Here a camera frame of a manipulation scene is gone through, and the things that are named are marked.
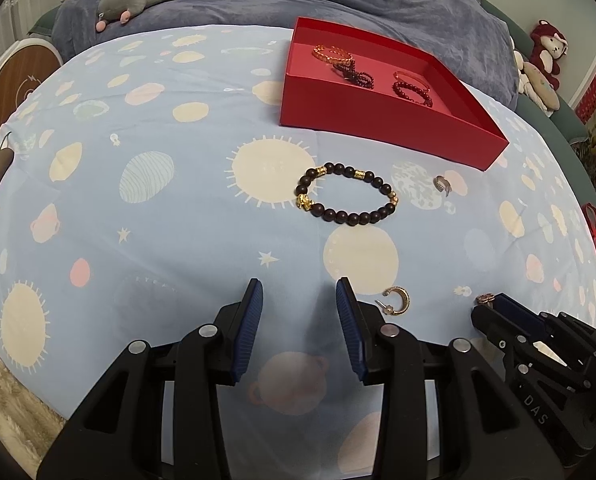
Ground red cardboard box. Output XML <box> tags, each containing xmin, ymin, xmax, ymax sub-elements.
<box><xmin>279</xmin><ymin>16</ymin><xmax>510</xmax><ymax>172</ymax></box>

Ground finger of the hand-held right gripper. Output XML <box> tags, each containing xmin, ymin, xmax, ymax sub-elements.
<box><xmin>495</xmin><ymin>294</ymin><xmax>553</xmax><ymax>336</ymax></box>
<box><xmin>470</xmin><ymin>305</ymin><xmax>533</xmax><ymax>356</ymax></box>

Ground cream fluffy cloth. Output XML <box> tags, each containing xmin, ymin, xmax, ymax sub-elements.
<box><xmin>0</xmin><ymin>330</ymin><xmax>66</xmax><ymax>480</ymax></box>

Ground dark red bead bracelet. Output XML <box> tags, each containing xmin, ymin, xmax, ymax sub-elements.
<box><xmin>392</xmin><ymin>76</ymin><xmax>433</xmax><ymax>107</ymax></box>

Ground beige plush toy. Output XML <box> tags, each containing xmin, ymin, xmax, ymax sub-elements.
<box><xmin>512</xmin><ymin>50</ymin><xmax>561</xmax><ymax>113</ymax></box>

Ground green sofa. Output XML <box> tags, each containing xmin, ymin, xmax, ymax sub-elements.
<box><xmin>478</xmin><ymin>0</ymin><xmax>596</xmax><ymax>196</ymax></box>

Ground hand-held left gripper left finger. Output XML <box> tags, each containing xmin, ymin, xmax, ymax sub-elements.
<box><xmin>37</xmin><ymin>278</ymin><xmax>265</xmax><ymax>480</ymax></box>

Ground grey mouse plush toy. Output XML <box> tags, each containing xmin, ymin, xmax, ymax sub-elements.
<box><xmin>94</xmin><ymin>0</ymin><xmax>176</xmax><ymax>31</ymax></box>

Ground dark garnet multi-wrap bracelet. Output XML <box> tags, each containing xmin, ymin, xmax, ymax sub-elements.
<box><xmin>332</xmin><ymin>57</ymin><xmax>376</xmax><ymax>91</ymax></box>

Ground white curtain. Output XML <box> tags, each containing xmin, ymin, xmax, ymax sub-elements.
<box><xmin>0</xmin><ymin>0</ymin><xmax>49</xmax><ymax>36</ymax></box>

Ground white appliance with wooden disc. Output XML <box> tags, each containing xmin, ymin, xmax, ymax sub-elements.
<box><xmin>0</xmin><ymin>35</ymin><xmax>64</xmax><ymax>136</ymax></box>

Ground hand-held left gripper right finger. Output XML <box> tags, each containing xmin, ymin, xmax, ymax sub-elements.
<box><xmin>335</xmin><ymin>276</ymin><xmax>563</xmax><ymax>480</ymax></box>

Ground red monkey plush toy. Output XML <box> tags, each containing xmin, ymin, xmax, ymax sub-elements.
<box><xmin>529</xmin><ymin>20</ymin><xmax>568</xmax><ymax>91</ymax></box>

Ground gold hoop earring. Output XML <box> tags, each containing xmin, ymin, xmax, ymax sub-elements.
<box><xmin>375</xmin><ymin>286</ymin><xmax>411</xmax><ymax>317</ymax></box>

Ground black bead bracelet gold charms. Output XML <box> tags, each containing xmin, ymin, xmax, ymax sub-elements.
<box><xmin>294</xmin><ymin>161</ymin><xmax>399</xmax><ymax>227</ymax></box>

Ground red gift bag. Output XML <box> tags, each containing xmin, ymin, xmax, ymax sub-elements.
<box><xmin>580</xmin><ymin>202</ymin><xmax>596</xmax><ymax>281</ymax></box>

